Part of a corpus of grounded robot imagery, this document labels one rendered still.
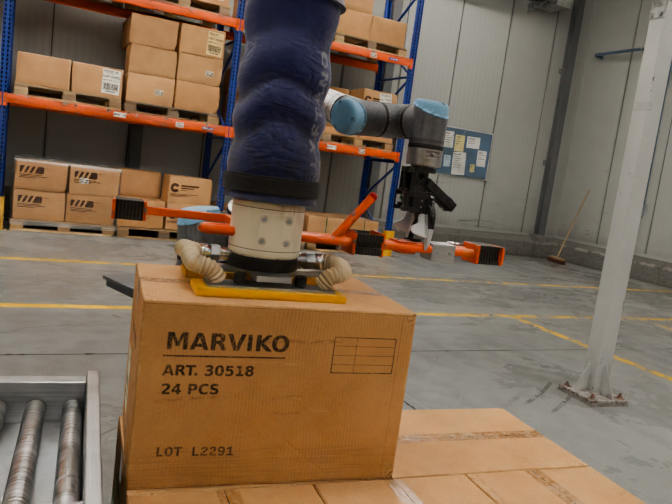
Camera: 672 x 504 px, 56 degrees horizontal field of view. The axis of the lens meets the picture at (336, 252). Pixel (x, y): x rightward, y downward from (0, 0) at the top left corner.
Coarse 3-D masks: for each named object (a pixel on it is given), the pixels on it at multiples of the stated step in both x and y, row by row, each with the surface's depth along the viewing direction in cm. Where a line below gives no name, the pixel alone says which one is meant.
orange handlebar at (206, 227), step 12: (168, 216) 167; (180, 216) 168; (192, 216) 169; (204, 216) 170; (216, 216) 171; (228, 216) 168; (204, 228) 143; (216, 228) 143; (228, 228) 144; (312, 240) 152; (324, 240) 153; (336, 240) 154; (348, 240) 155; (396, 240) 161; (408, 240) 163; (396, 252) 163; (408, 252) 161; (420, 252) 163; (456, 252) 165; (468, 252) 167
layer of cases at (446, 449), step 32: (416, 416) 191; (448, 416) 195; (480, 416) 198; (512, 416) 202; (416, 448) 168; (448, 448) 171; (480, 448) 174; (512, 448) 177; (544, 448) 180; (352, 480) 147; (384, 480) 148; (416, 480) 151; (448, 480) 153; (480, 480) 155; (512, 480) 157; (544, 480) 160; (576, 480) 162; (608, 480) 165
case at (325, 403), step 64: (192, 320) 128; (256, 320) 133; (320, 320) 137; (384, 320) 142; (128, 384) 150; (192, 384) 130; (256, 384) 135; (320, 384) 140; (384, 384) 145; (128, 448) 131; (192, 448) 133; (256, 448) 137; (320, 448) 142; (384, 448) 148
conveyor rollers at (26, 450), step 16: (32, 400) 165; (0, 416) 155; (32, 416) 156; (64, 416) 160; (80, 416) 162; (32, 432) 148; (64, 432) 151; (80, 432) 154; (16, 448) 141; (32, 448) 141; (64, 448) 143; (80, 448) 147; (16, 464) 133; (32, 464) 135; (64, 464) 136; (80, 464) 140; (16, 480) 127; (32, 480) 131; (64, 480) 129; (16, 496) 121; (64, 496) 124
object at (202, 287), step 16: (240, 272) 140; (192, 288) 138; (208, 288) 134; (224, 288) 135; (240, 288) 137; (256, 288) 138; (272, 288) 140; (288, 288) 142; (304, 288) 144; (320, 288) 147
